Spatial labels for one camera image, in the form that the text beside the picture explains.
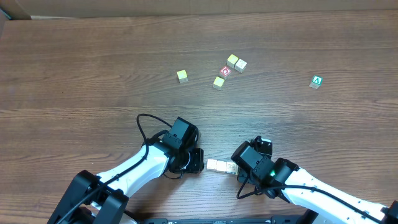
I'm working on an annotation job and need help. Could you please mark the yellow block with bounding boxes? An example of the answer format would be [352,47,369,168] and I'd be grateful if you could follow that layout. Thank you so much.
[226,54,239,68]
[216,161,227,173]
[213,77,225,90]
[177,70,188,83]

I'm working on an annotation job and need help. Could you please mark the white patterned block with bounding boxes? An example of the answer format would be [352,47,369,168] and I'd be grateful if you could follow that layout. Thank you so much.
[226,162,239,175]

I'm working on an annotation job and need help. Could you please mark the red circle block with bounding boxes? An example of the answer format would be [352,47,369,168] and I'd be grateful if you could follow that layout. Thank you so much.
[219,66,232,80]

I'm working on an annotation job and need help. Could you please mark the white block top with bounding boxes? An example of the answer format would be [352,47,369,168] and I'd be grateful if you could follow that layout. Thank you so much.
[234,58,247,73]

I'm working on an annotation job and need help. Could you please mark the red M block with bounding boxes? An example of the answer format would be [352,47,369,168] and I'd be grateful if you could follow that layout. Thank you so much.
[206,159,218,171]

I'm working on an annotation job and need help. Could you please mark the yellow block top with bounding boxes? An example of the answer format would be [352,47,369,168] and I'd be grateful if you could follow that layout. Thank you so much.
[226,54,239,68]

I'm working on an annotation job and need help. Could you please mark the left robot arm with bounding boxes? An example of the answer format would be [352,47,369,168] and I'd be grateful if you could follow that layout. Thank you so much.
[49,117,204,223]

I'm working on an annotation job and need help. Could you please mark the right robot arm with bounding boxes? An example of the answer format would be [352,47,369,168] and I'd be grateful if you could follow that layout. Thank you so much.
[231,136,397,223]

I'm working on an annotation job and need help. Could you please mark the green letter block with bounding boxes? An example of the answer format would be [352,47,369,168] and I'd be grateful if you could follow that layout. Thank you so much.
[309,75,323,89]

